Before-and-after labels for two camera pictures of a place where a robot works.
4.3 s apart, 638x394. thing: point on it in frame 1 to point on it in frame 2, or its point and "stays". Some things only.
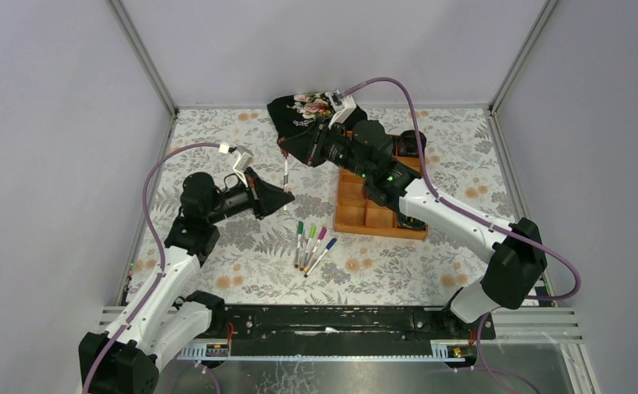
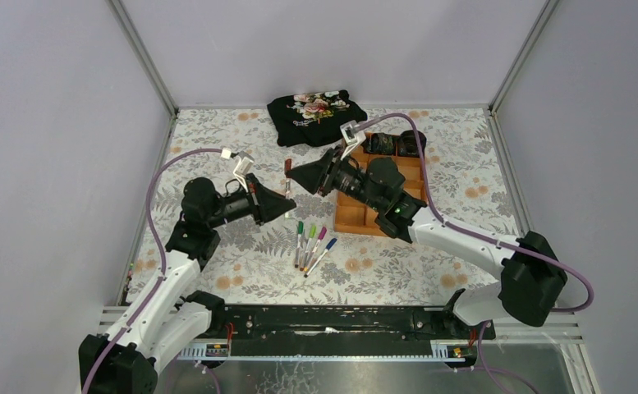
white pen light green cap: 313,230 stays
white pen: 297,252 stays
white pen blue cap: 329,245 stays
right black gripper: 318,147 to 330,173
